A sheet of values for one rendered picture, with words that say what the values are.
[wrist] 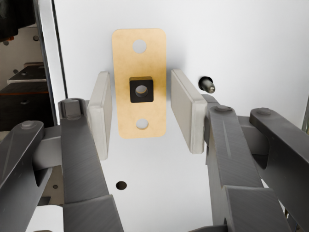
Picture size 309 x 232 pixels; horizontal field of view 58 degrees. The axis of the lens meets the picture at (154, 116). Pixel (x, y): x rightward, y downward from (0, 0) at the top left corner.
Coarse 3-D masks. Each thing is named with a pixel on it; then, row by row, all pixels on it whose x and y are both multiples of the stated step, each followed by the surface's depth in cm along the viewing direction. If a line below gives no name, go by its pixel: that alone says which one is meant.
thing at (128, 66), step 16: (128, 32) 19; (144, 32) 19; (160, 32) 19; (112, 48) 19; (128, 48) 20; (160, 48) 20; (128, 64) 20; (144, 64) 20; (160, 64) 20; (128, 80) 20; (144, 80) 20; (160, 80) 21; (128, 96) 21; (144, 96) 20; (160, 96) 21; (128, 112) 21; (144, 112) 22; (160, 112) 22; (128, 128) 22; (144, 128) 22; (160, 128) 22
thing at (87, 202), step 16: (64, 112) 13; (80, 112) 13; (64, 128) 12; (80, 128) 12; (64, 144) 10; (80, 144) 10; (64, 160) 9; (80, 160) 9; (96, 160) 9; (64, 176) 9; (80, 176) 8; (96, 176) 8; (64, 192) 8; (80, 192) 8; (96, 192) 8; (64, 208) 7; (80, 208) 6; (96, 208) 6; (112, 208) 6; (64, 224) 6; (80, 224) 6; (96, 224) 6; (112, 224) 6
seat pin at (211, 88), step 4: (204, 76) 22; (200, 80) 22; (204, 80) 21; (208, 80) 21; (200, 84) 21; (204, 84) 21; (208, 84) 20; (212, 84) 20; (204, 88) 20; (208, 88) 20; (212, 88) 20; (208, 92) 20; (212, 92) 20
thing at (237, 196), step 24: (216, 120) 12; (216, 144) 10; (240, 144) 10; (216, 168) 9; (240, 168) 9; (216, 192) 9; (240, 192) 7; (264, 192) 7; (216, 216) 9; (240, 216) 6; (264, 216) 6
